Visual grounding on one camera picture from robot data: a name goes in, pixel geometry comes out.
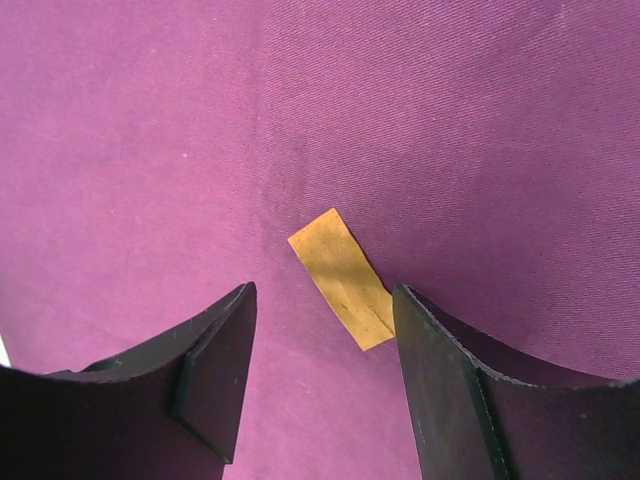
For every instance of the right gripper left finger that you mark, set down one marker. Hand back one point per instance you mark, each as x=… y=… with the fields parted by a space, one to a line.
x=168 y=408

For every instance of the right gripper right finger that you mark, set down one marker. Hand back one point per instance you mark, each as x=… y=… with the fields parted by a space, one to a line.
x=481 y=409

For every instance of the orange tape strip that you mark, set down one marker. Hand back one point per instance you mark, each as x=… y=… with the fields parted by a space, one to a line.
x=342 y=273

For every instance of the purple cloth mat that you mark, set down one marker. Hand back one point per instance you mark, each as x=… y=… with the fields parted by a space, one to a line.
x=156 y=154

